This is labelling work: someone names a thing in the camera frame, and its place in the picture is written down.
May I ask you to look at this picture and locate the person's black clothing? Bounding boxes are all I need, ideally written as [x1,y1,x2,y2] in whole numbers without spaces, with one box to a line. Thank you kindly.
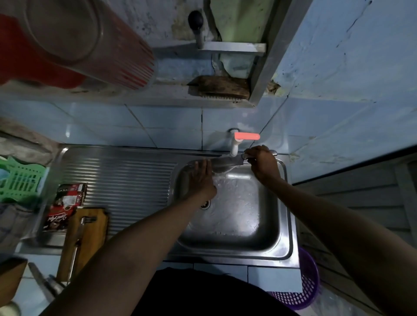
[130,267,300,316]

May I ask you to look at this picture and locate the person's left hand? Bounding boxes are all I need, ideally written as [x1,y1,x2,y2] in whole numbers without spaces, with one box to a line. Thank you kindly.
[181,158,218,204]

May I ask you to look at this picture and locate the wooden scrub brush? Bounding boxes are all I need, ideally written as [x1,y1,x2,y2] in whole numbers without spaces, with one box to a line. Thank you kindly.
[187,75,251,100]

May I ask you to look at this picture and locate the red striped drinking glass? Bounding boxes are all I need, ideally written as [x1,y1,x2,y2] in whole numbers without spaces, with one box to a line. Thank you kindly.
[24,0,158,91]

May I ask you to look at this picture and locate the small wooden cutting board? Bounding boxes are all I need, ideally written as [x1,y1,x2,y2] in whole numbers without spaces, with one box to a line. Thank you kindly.
[56,207,109,283]

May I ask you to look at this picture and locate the purple plastic basket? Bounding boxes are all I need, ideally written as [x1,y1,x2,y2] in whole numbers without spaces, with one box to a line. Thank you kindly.
[270,247,321,312]

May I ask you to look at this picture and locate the stainless steel sink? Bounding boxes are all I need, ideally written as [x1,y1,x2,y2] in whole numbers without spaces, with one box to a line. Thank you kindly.
[14,145,300,269]

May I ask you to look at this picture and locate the checked dishcloth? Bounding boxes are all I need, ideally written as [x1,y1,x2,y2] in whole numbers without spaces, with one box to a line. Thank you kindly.
[0,203,36,254]

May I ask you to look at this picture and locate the wooden knife block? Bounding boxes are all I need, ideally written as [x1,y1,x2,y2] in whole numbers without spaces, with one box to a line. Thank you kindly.
[0,257,28,306]

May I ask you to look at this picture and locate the black knob handle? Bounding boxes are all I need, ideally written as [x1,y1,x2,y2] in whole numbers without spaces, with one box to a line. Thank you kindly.
[188,10,205,49]

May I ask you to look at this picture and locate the red black sachet pack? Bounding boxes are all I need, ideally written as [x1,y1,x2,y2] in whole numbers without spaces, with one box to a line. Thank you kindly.
[42,183,87,232]

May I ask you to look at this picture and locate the knives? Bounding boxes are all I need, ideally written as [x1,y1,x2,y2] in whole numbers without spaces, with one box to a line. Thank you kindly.
[66,215,97,282]

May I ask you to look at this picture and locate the green plastic basket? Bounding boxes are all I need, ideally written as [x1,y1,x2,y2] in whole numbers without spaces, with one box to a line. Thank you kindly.
[0,156,46,204]

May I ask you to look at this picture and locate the person's left forearm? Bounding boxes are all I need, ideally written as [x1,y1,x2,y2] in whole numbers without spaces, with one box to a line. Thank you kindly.
[39,195,209,316]

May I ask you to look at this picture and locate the red plastic cup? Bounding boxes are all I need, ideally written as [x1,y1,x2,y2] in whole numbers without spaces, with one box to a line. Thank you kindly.
[0,14,85,90]

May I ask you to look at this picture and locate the person's right forearm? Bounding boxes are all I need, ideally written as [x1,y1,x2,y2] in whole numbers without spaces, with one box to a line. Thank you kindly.
[264,177,417,316]

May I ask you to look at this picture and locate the person's right hand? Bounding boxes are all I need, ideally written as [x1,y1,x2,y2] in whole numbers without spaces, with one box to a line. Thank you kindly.
[244,145,281,184]

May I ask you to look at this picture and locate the grey slatted wooden door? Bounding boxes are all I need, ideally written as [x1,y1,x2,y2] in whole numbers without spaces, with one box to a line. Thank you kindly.
[293,155,417,313]

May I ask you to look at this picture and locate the white faucet orange handle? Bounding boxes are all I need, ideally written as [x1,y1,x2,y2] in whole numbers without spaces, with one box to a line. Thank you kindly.
[228,128,261,158]

